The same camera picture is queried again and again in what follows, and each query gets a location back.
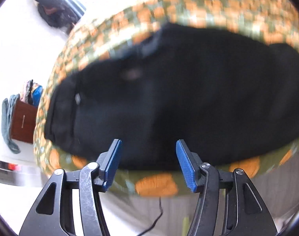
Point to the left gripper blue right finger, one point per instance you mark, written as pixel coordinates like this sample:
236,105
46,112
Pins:
189,166

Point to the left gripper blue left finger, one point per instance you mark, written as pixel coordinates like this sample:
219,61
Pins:
108,165

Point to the black pants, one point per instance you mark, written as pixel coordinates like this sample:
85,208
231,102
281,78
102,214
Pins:
227,96

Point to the green object on floor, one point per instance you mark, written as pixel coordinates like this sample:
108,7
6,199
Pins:
185,226

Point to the brown wooden nightstand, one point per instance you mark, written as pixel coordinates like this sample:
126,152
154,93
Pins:
23,122

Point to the clothes pile on nightstand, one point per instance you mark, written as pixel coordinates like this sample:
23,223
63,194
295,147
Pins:
32,93

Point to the olive orange floral quilt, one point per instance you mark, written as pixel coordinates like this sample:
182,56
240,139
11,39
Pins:
130,23

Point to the dark bags hanging on wall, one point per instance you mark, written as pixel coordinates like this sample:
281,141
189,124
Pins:
58,14

